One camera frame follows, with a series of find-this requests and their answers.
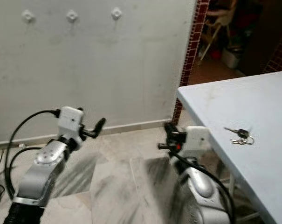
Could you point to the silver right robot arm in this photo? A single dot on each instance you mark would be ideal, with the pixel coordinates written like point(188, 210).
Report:
point(201, 186)

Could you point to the wooden high chair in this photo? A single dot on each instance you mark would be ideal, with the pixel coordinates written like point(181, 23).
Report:
point(222, 16)

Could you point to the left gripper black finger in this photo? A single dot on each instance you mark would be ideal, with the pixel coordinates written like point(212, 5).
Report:
point(100, 127)

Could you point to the small red object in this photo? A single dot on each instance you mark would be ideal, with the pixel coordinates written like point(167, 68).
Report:
point(217, 54)

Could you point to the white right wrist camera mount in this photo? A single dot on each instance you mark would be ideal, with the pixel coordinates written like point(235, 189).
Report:
point(197, 139)

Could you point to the white table leg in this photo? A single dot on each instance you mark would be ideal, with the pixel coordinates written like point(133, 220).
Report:
point(233, 189)

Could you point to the white wall hook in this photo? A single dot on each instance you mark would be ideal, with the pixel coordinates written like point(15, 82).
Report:
point(116, 13)
point(28, 16)
point(72, 16)

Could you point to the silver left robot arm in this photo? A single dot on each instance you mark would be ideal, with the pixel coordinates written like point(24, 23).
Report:
point(40, 170)

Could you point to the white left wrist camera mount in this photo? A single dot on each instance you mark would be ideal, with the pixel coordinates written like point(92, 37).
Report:
point(71, 122)

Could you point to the red tiled doorway pillar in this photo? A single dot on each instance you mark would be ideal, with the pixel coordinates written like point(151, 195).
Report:
point(279, 58)
point(189, 60)

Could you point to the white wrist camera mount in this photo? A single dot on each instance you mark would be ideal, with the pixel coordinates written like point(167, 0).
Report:
point(197, 139)
point(71, 122)

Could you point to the white storage bin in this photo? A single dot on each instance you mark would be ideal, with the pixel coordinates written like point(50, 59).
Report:
point(234, 58)

